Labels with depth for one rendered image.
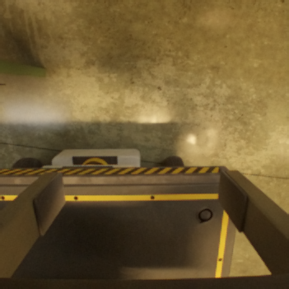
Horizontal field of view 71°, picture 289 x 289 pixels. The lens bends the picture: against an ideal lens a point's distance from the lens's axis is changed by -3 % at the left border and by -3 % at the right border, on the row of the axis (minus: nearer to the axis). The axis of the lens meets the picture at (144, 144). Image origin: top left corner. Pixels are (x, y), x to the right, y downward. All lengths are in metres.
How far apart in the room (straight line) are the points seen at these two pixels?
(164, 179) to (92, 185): 0.15
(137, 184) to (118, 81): 0.39
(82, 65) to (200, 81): 0.39
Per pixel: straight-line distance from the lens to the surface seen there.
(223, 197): 0.17
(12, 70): 0.61
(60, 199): 0.17
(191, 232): 0.51
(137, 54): 0.72
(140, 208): 0.46
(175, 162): 0.63
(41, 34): 0.80
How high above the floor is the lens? 0.71
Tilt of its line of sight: 75 degrees down
